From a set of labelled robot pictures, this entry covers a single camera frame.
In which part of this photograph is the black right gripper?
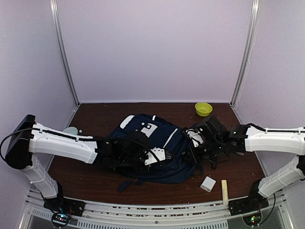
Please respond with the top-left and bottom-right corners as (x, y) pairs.
(182, 138), (224, 167)

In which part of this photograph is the white charger box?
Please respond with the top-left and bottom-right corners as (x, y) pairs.
(200, 176), (216, 192)

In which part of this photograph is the navy blue student backpack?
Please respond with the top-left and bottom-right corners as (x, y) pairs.
(100, 114), (204, 192)

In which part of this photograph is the pale yellow highlighter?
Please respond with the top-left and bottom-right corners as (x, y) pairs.
(221, 179), (229, 205)

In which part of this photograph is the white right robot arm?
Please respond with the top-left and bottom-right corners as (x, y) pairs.
(184, 116), (305, 215)

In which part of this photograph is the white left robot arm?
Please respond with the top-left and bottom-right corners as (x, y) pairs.
(0, 114), (158, 214)

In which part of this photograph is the blue black highlighter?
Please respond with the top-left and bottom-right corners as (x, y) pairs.
(210, 157), (217, 169)

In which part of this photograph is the lime green plastic bowl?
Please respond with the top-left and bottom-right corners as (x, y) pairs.
(195, 103), (213, 117)

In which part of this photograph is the pale green ceramic bowl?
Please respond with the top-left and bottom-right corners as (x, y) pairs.
(63, 126), (79, 135)

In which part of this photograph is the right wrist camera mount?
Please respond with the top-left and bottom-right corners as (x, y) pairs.
(186, 129), (204, 147)

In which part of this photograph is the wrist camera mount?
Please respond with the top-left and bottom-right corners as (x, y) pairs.
(144, 148), (166, 166)
(186, 129), (204, 147)

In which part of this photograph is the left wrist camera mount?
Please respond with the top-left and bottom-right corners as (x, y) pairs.
(144, 148), (166, 166)

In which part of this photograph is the right aluminium corner post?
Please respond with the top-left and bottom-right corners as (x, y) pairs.
(230, 0), (261, 109)

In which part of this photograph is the aluminium corner post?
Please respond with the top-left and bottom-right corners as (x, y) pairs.
(50, 0), (81, 106)
(230, 0), (261, 109)

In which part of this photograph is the left aluminium corner post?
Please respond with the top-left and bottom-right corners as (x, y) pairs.
(50, 0), (81, 106)

